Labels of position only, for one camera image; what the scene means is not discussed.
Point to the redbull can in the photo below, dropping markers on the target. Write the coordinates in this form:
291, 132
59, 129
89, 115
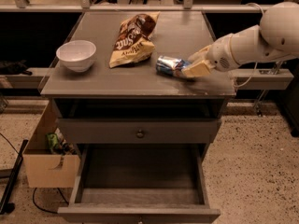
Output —
171, 66

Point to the white bowl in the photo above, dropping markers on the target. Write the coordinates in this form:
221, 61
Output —
77, 55

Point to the black cloth object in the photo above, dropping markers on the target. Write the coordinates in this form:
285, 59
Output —
14, 68

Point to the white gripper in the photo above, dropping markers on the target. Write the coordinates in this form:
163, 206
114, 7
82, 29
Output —
219, 54

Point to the closed grey top drawer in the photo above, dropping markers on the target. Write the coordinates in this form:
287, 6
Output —
122, 131

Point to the brown yellow chip bag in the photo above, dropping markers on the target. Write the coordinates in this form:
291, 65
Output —
133, 44

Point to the grey drawer cabinet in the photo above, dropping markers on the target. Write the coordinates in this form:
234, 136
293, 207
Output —
132, 92

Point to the cardboard box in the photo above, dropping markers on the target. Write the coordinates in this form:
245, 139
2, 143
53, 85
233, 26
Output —
44, 169

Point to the green snack packet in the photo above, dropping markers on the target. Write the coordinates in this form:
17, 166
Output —
53, 142

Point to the black flat bar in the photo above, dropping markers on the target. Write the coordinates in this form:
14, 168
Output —
6, 207

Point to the open grey middle drawer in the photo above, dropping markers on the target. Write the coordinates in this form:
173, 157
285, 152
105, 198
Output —
140, 184

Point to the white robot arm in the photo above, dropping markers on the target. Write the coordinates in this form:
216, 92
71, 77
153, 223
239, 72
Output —
274, 39

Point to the round metal drawer knob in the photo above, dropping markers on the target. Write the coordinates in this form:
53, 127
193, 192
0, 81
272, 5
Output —
140, 134

